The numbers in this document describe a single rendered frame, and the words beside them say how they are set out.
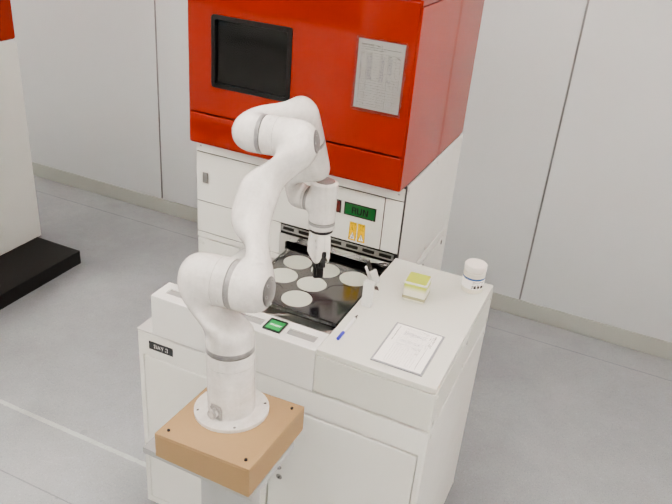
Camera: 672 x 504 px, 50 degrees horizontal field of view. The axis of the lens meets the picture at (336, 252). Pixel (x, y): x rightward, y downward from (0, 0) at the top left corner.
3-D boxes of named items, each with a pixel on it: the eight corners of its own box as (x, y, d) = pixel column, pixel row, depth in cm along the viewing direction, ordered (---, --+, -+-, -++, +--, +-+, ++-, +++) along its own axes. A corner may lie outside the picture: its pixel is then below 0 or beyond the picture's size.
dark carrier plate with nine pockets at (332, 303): (290, 251, 262) (290, 250, 261) (378, 277, 250) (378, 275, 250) (240, 294, 234) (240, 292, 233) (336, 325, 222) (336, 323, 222)
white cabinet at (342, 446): (238, 415, 315) (240, 249, 277) (451, 497, 283) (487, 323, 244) (145, 517, 263) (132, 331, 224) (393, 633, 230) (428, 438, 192)
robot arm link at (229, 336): (241, 366, 170) (239, 275, 160) (172, 348, 175) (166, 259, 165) (263, 341, 180) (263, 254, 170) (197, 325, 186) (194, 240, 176)
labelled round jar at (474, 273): (463, 281, 238) (468, 255, 233) (484, 287, 235) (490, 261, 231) (457, 290, 232) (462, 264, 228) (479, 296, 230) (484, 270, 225)
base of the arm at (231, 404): (236, 444, 173) (235, 379, 165) (177, 414, 182) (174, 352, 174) (284, 404, 187) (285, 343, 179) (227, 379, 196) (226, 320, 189)
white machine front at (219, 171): (201, 233, 285) (200, 136, 266) (394, 290, 258) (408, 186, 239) (196, 236, 283) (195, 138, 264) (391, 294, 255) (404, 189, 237)
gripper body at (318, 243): (305, 219, 229) (303, 250, 234) (314, 233, 220) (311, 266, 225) (328, 218, 231) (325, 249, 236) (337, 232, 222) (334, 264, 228)
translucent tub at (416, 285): (407, 288, 231) (410, 270, 228) (430, 294, 229) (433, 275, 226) (400, 299, 225) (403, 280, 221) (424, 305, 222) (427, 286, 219)
